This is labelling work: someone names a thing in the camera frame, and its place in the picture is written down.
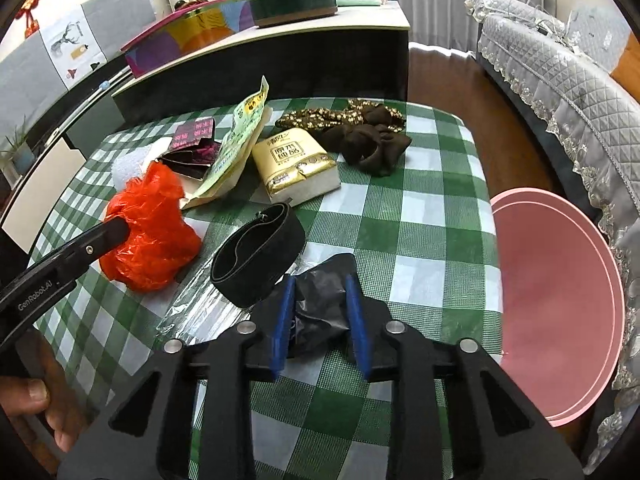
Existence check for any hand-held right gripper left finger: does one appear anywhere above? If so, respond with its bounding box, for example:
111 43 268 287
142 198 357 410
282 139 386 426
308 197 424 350
57 276 297 480

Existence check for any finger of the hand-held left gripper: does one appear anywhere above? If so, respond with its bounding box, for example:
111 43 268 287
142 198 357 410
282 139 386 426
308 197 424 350
30 217 132 286

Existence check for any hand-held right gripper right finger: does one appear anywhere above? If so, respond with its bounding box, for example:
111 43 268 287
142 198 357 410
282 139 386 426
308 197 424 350
344 274 586 480

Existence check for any black plastic bag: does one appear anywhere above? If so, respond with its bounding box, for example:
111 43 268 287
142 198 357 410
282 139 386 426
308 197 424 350
270 253 358 361

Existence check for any red plastic bag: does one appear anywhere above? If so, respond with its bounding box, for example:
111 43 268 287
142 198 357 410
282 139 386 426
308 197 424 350
98 161 202 295

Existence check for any cream paper bag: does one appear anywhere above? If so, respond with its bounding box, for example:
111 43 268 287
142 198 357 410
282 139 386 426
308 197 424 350
180 105 274 211

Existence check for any small gold box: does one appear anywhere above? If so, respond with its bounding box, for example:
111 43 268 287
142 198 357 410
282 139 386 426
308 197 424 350
251 127 342 207

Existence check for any pink round basin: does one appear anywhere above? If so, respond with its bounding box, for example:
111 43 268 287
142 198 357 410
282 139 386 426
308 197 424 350
490 187 626 428

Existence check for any person's left hand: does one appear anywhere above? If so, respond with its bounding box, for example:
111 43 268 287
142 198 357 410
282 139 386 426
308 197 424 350
0 339 89 456

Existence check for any black fabric band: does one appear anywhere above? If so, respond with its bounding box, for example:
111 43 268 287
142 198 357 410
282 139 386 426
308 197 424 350
210 202 307 309

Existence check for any clear plastic film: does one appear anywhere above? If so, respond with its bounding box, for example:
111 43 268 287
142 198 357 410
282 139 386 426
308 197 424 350
157 240 281 343

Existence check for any white foam piece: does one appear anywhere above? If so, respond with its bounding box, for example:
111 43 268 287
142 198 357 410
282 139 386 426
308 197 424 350
111 147 161 193

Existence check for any potted plant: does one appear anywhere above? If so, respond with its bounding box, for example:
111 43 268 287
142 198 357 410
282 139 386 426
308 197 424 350
0 120 36 176

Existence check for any white television cabinet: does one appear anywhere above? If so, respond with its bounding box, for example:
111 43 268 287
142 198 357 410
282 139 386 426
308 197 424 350
0 60 131 231

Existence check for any green white checkered tablecloth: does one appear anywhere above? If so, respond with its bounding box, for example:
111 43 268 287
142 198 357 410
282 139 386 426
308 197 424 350
27 97 503 480

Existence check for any white stick with blue piece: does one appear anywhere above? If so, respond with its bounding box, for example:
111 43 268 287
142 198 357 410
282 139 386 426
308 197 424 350
47 66 133 136

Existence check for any grey printed television cover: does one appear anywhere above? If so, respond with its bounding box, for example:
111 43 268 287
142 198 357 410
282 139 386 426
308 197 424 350
0 0 158 131

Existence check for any white green printed paper bag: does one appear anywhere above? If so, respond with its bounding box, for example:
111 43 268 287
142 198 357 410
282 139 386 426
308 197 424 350
192 76 271 198

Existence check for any brown scrunchie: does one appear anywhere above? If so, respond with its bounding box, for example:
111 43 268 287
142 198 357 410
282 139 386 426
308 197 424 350
319 103 412 177

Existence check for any leopard print scrunchie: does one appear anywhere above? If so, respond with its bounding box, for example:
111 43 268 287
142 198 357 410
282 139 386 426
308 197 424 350
275 98 381 133

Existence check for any colourful rectangular box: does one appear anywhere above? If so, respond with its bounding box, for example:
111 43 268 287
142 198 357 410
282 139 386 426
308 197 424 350
120 0 261 80

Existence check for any red knot ornament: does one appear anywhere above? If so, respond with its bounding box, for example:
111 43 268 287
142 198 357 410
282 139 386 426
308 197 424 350
12 0 58 41

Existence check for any black white coffee table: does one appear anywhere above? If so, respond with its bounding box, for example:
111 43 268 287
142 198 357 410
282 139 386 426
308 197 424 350
111 0 412 126

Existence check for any dark green round bowl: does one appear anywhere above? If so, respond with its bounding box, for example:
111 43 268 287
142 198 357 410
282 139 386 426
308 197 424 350
248 0 338 28

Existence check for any grey quilted sofa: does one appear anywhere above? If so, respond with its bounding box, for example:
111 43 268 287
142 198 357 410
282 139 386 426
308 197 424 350
462 0 640 476

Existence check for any white cable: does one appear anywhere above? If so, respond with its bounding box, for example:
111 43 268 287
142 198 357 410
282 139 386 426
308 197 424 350
505 0 571 41

